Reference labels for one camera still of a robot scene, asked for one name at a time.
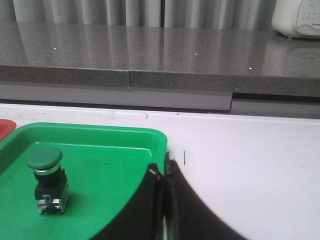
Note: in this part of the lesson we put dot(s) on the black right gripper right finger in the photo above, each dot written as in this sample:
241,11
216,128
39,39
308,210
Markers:
186,216

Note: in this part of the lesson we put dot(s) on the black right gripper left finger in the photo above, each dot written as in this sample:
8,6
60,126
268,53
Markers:
142,217

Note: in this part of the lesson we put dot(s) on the green mushroom push button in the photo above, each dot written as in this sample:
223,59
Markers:
52,191

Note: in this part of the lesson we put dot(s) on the green plastic tray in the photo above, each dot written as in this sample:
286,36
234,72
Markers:
104,166

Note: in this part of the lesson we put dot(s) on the grey stone counter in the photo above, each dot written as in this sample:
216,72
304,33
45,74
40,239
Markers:
237,72

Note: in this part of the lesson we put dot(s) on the red plastic tray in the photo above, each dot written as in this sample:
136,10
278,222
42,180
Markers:
6,127

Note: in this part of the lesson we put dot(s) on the white appliance on counter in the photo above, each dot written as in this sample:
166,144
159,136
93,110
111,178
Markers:
297,18

